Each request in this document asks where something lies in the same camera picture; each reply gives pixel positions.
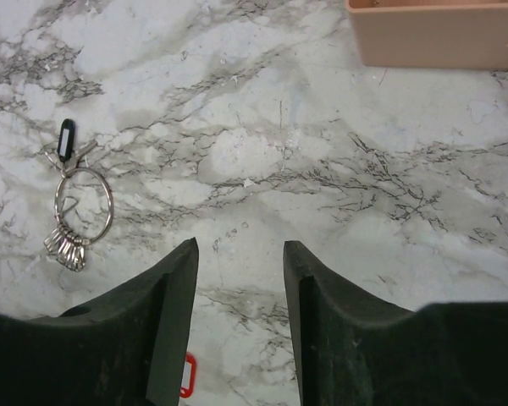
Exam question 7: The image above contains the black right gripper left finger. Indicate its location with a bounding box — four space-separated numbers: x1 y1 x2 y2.
0 239 199 405

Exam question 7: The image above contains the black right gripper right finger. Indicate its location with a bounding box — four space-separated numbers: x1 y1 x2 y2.
283 241 508 405

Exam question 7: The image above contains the silver keyring with clips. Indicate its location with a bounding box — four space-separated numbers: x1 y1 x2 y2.
43 167 115 271

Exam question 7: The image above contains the black key fob key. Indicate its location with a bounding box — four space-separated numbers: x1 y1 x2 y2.
44 118 97 175

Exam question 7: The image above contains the orange plastic file organizer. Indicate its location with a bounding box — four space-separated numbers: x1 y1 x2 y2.
345 1 508 70

